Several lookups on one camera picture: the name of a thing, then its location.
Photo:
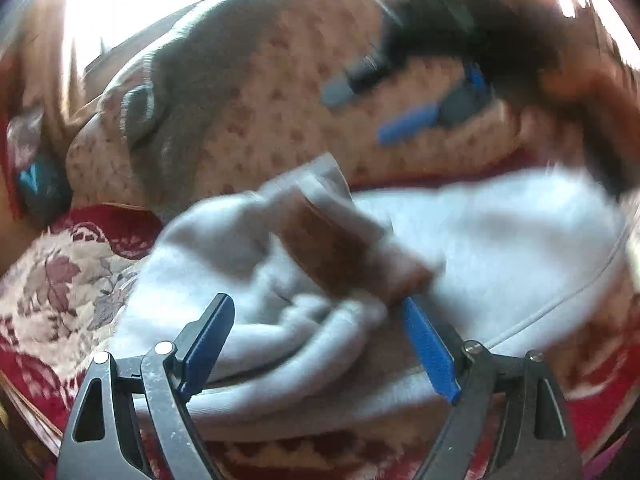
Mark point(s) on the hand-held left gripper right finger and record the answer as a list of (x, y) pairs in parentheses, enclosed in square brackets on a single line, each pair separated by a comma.
[(430, 355)]

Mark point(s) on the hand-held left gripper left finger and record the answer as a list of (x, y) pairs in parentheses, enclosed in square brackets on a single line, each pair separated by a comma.
[(205, 355)]

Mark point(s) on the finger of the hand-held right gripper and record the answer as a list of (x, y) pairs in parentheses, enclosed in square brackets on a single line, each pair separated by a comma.
[(340, 91), (405, 125)]

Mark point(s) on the light grey pants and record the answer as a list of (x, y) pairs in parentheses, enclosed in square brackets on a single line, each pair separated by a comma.
[(500, 240)]

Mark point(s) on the floral beige pillow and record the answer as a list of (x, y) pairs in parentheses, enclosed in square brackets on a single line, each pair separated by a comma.
[(280, 110)]

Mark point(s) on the grey fleece cloth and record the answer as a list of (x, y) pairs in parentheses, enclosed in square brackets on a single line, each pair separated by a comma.
[(200, 95)]

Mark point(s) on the floral plush blanket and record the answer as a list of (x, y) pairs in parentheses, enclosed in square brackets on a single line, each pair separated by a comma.
[(65, 280)]

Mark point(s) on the bright window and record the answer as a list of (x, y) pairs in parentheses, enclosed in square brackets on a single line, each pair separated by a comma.
[(150, 0)]

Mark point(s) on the dark teal bag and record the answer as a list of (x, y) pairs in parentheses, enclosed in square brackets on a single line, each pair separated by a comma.
[(42, 185)]

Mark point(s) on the clear plastic bag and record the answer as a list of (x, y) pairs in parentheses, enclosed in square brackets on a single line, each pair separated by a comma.
[(25, 135)]

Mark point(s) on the orange curtain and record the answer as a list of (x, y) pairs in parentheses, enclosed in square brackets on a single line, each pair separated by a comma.
[(35, 60)]

